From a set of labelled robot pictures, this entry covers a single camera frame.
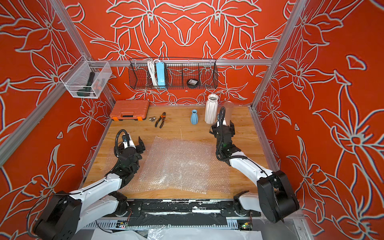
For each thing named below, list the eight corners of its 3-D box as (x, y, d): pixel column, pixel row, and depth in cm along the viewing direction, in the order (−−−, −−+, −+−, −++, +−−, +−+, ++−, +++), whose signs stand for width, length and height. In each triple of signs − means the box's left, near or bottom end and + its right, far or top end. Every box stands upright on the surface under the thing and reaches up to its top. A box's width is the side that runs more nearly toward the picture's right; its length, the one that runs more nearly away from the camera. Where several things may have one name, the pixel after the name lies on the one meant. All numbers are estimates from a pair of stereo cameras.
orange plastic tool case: (109, 122, 112) (106, 117, 108) (117, 104, 124) (114, 99, 120) (145, 122, 112) (143, 116, 107) (150, 104, 124) (148, 99, 120)
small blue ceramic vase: (192, 126, 109) (192, 115, 100) (190, 121, 113) (190, 109, 103) (197, 125, 110) (198, 114, 100) (195, 120, 113) (196, 108, 104)
